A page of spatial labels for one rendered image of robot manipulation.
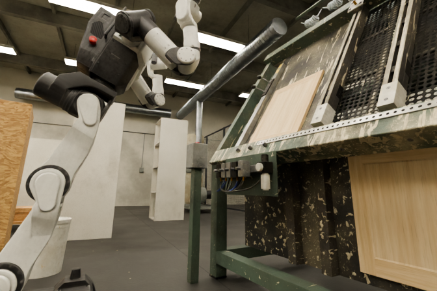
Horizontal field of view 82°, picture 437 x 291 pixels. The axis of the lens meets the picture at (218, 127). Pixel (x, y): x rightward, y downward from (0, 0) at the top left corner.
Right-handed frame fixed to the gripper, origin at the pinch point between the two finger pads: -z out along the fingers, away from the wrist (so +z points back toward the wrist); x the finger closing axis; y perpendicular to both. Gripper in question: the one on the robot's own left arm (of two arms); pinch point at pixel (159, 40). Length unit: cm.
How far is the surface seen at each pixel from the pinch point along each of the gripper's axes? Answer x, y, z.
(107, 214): -188, -127, 76
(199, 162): -1, -53, 74
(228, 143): 11, -77, 53
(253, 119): 38, -68, 43
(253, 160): 43, -44, 86
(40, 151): -375, -111, -52
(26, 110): -119, 18, 25
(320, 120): 86, -25, 82
